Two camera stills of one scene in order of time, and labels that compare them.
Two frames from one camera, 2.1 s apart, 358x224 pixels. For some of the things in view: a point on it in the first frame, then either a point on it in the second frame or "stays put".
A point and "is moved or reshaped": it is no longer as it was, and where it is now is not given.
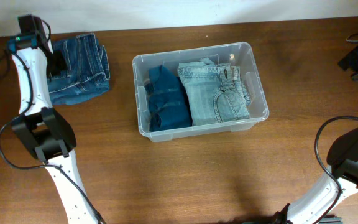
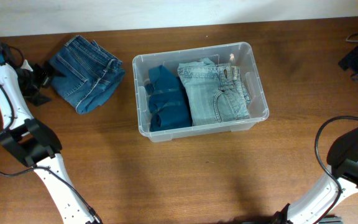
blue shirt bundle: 168,100 stays put
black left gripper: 63,61 -> 46,73
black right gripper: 353,60 stays put
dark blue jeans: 89,70 is moved or reshaped
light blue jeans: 215,93 stays put
